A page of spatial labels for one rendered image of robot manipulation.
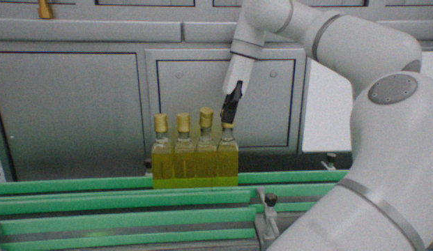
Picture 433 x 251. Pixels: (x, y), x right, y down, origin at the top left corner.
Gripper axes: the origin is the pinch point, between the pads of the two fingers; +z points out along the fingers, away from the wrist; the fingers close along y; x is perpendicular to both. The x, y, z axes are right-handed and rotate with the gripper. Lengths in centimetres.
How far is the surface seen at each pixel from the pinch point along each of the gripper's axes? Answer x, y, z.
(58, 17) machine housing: -50, -14, -11
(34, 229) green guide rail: -37, 15, 32
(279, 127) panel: 19.2, -12.9, 3.6
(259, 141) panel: 14.5, -12.8, 9.7
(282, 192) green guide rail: 19.8, 4.0, 17.1
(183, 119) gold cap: -11.0, 2.1, 3.8
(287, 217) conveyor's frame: 23.2, 5.3, 23.3
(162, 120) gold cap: -16.0, 2.0, 5.3
